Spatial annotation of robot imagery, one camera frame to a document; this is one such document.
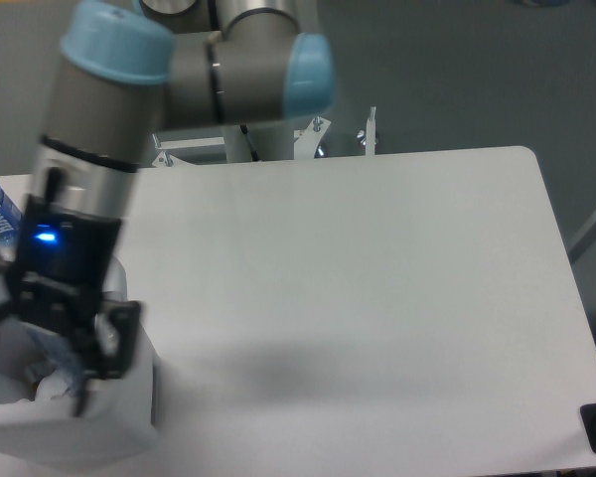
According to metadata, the white green wrapper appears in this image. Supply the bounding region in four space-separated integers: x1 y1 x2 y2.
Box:
25 361 83 401

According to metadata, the white pedestal base frame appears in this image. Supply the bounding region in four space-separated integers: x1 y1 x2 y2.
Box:
149 105 378 168

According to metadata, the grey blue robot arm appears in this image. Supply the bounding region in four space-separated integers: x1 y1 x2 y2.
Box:
0 1 335 415

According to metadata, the white trash can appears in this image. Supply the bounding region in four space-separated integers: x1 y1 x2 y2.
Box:
0 255 161 472

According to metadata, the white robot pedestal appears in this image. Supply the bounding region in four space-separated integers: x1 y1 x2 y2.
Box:
222 120 294 163

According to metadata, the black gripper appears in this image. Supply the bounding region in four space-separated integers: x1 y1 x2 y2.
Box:
0 194 142 417

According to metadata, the crushed clear plastic bottle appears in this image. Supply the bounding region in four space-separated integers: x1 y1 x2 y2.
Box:
24 324 83 368

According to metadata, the black cable on pedestal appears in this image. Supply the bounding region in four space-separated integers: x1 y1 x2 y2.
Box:
238 123 262 162

